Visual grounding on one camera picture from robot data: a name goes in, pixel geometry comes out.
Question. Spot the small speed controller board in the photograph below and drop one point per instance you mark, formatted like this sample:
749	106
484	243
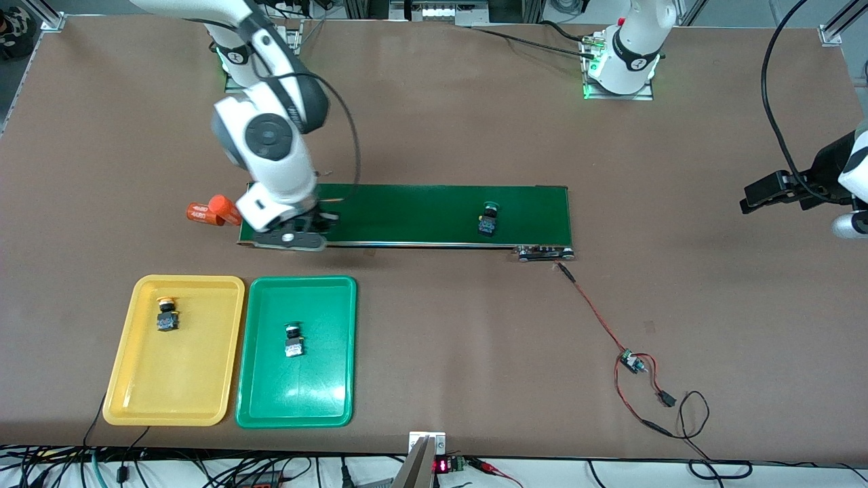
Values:
630	361

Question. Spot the orange cylinder marked 4680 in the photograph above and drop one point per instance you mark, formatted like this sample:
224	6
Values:
226	209
200	214

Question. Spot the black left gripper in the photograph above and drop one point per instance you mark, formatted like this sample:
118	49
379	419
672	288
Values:
822	175

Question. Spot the red clip lead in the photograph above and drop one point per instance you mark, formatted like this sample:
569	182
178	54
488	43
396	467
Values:
485	465

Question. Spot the white electrical device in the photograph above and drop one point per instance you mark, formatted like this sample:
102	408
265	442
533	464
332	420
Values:
441	12

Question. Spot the yellow plastic tray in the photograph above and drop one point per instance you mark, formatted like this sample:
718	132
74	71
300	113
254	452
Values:
176	379

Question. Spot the green conveyor belt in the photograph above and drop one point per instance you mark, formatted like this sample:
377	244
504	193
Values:
420	213

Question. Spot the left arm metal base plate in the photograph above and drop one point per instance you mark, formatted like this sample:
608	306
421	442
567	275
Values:
620	97

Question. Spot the dark patterned shoe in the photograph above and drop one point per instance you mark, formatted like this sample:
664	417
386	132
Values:
17	26

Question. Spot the yellow push button switch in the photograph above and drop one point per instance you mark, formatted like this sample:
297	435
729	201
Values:
167	320

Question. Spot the green push button switch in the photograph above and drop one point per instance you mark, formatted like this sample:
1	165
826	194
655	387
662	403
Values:
487	222
293	344

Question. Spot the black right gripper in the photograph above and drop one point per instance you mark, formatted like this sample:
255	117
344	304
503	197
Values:
316	220

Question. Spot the grey metal camera mount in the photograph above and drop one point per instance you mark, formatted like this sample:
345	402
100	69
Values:
417	468

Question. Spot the green plastic tray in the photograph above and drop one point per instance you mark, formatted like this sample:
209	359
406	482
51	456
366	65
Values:
319	379

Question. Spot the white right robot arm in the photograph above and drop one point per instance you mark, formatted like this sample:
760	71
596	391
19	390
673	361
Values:
278	176

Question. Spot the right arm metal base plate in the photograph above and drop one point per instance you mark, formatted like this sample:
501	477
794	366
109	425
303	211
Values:
296	37

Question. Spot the red digit display module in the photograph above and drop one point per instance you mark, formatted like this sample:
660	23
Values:
442	465

